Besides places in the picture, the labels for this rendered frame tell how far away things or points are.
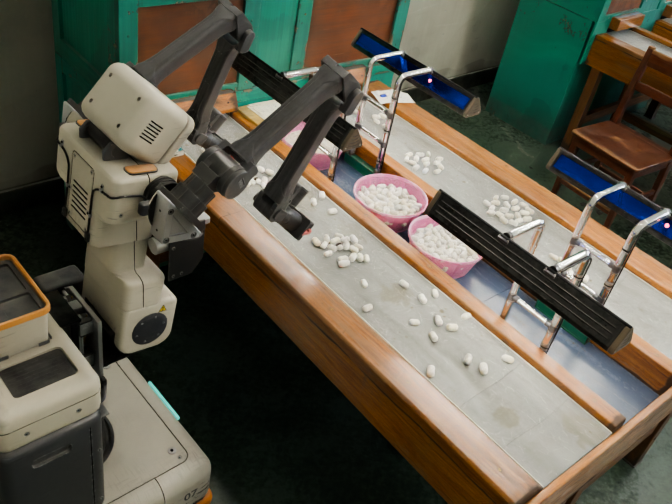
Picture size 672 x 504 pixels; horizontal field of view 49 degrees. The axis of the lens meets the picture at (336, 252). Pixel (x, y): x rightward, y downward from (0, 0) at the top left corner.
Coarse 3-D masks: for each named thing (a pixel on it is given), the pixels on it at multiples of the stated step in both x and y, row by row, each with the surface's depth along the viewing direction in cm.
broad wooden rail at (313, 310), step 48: (240, 240) 225; (288, 288) 212; (288, 336) 220; (336, 336) 200; (336, 384) 207; (384, 384) 189; (384, 432) 196; (432, 432) 180; (480, 432) 180; (432, 480) 186; (480, 480) 171; (528, 480) 171
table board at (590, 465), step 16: (656, 400) 203; (640, 416) 197; (656, 416) 208; (624, 432) 191; (640, 432) 206; (608, 448) 187; (624, 448) 204; (576, 464) 180; (592, 464) 185; (608, 464) 202; (560, 480) 176; (576, 480) 183; (544, 496) 171; (560, 496) 182
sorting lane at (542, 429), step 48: (192, 144) 268; (288, 240) 232; (336, 288) 218; (384, 288) 221; (432, 288) 225; (384, 336) 205; (480, 336) 211; (432, 384) 193; (480, 384) 196; (528, 384) 199; (528, 432) 186; (576, 432) 188
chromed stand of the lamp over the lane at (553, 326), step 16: (528, 224) 191; (544, 224) 195; (576, 256) 183; (544, 272) 179; (560, 272) 178; (576, 272) 192; (512, 288) 210; (512, 304) 213; (544, 320) 205; (560, 320) 201; (544, 336) 207
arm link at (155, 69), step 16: (224, 0) 198; (208, 16) 196; (224, 16) 196; (240, 16) 197; (192, 32) 193; (208, 32) 194; (224, 32) 199; (240, 32) 203; (176, 48) 191; (192, 48) 193; (128, 64) 189; (144, 64) 188; (160, 64) 189; (176, 64) 192; (160, 80) 192
